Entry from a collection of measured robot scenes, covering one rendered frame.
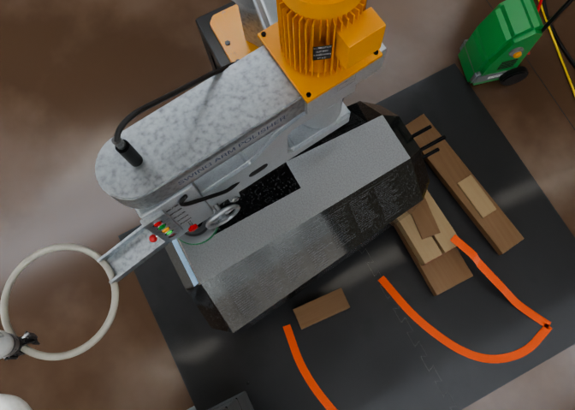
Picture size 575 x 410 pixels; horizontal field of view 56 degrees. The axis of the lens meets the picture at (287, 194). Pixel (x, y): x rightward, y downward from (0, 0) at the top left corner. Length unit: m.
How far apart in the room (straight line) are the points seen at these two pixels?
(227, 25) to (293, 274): 1.31
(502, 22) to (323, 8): 2.12
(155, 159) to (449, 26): 2.66
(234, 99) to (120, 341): 2.04
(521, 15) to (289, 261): 1.86
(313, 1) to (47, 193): 2.66
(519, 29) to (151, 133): 2.25
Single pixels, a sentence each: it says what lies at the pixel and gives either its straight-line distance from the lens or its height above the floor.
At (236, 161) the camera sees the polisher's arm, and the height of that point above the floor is 1.40.
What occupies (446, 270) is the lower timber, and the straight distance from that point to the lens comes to 3.22.
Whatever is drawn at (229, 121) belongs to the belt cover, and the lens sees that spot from 1.65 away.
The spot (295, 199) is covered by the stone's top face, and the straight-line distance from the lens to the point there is 2.45.
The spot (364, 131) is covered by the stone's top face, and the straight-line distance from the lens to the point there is 2.57.
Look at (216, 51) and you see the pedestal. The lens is 2.88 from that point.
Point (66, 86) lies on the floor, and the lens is 3.92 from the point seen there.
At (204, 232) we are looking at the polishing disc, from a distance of 2.43.
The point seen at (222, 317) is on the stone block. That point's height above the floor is 0.67.
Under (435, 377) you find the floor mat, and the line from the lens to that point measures 3.27.
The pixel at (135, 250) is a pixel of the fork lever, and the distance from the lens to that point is 2.41.
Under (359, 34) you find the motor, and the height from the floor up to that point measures 1.96.
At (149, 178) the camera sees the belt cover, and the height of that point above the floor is 1.70.
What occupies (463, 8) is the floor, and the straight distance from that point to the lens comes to 3.99.
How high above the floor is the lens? 3.20
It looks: 75 degrees down
